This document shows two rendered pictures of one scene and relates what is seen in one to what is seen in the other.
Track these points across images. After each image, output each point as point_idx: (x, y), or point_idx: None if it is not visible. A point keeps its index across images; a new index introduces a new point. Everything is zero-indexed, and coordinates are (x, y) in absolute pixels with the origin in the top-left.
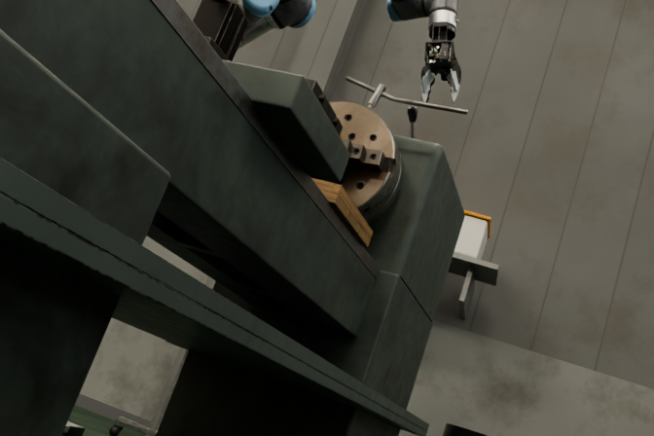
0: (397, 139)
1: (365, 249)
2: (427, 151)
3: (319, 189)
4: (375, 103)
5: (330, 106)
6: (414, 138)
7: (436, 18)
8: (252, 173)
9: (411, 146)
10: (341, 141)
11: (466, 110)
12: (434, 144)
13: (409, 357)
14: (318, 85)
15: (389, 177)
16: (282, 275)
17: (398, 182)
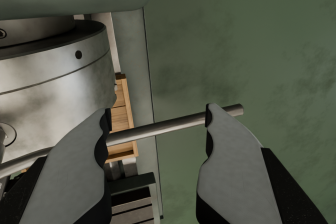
0: (24, 11)
1: (119, 66)
2: (127, 10)
3: (136, 162)
4: (4, 154)
5: (152, 210)
6: None
7: None
8: None
9: (80, 13)
10: (157, 193)
11: (240, 115)
12: None
13: None
14: (154, 222)
15: (116, 82)
16: None
17: (109, 44)
